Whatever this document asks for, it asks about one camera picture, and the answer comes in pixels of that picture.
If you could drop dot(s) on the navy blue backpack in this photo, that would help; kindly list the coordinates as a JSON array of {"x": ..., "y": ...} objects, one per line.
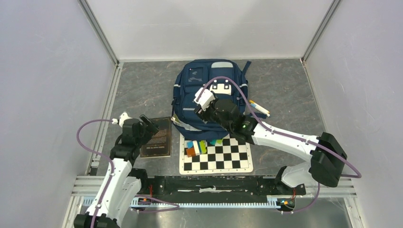
[{"x": 222, "y": 77}]

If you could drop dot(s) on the brown orange toy block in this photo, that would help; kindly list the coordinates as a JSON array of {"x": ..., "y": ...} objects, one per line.
[{"x": 190, "y": 152}]

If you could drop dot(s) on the aluminium frame rail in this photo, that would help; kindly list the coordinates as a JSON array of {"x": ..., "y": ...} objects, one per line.
[{"x": 207, "y": 204}]

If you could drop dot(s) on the blue tipped white marker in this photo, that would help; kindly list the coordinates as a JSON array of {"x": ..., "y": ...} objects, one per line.
[{"x": 261, "y": 111}]

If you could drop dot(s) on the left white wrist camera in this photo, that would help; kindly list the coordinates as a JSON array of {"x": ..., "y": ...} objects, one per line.
[{"x": 121, "y": 119}]

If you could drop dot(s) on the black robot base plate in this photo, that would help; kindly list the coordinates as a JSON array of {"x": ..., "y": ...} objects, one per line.
[{"x": 216, "y": 189}]

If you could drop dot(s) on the black and white chessboard mat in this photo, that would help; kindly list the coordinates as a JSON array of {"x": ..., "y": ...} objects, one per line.
[{"x": 229, "y": 157}]

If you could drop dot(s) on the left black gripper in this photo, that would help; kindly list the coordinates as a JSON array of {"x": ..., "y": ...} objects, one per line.
[{"x": 150, "y": 130}]

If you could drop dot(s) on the yellow tipped white marker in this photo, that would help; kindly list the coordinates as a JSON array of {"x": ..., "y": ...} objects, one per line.
[{"x": 259, "y": 107}]

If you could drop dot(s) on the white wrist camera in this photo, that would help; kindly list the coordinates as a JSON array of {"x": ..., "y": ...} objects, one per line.
[
  {"x": 121, "y": 119},
  {"x": 204, "y": 97}
]

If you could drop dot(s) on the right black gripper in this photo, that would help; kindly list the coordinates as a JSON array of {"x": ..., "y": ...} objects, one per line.
[{"x": 202, "y": 114}]

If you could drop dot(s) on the black hardcover book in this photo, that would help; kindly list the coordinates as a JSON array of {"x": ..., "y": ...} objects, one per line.
[{"x": 160, "y": 144}]

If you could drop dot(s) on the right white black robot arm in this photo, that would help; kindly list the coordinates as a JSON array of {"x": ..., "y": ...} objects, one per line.
[{"x": 322, "y": 154}]

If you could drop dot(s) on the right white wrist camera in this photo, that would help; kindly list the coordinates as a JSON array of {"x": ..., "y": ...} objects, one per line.
[{"x": 204, "y": 97}]

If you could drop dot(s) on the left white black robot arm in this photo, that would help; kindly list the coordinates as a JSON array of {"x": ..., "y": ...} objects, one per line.
[{"x": 119, "y": 187}]

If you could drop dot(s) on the purple book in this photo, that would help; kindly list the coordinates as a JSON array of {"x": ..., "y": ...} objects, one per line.
[{"x": 176, "y": 121}]

